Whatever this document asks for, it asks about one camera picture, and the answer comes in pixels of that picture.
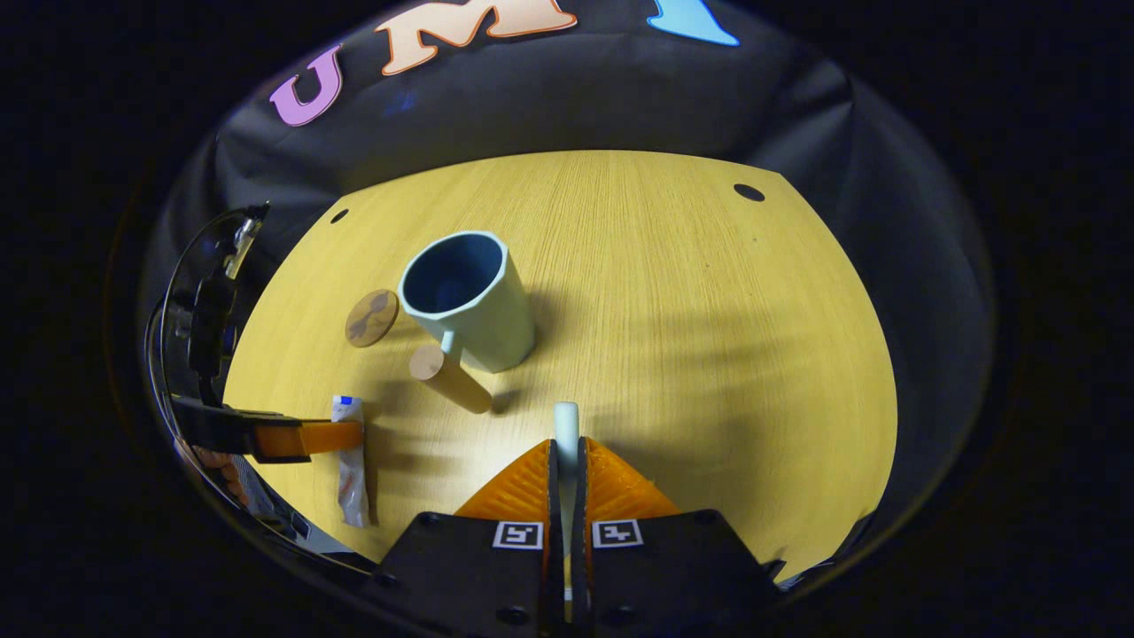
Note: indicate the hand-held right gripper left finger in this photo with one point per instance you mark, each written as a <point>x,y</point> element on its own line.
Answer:
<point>478,576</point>

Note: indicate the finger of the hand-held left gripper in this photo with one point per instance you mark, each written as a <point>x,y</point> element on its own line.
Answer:
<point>301,440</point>

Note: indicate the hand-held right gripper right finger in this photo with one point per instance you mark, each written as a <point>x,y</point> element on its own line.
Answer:
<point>673,576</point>

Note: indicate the white toothpaste tube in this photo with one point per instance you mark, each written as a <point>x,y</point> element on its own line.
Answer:
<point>352,470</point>

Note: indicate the round wooden coaster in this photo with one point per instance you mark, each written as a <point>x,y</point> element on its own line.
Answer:
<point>372,317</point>

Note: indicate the pale green toothbrush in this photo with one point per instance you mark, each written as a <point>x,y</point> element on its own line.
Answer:
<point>566,425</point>

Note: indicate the yellow wooden desktop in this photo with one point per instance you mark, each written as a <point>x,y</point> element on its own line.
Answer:
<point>691,354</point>

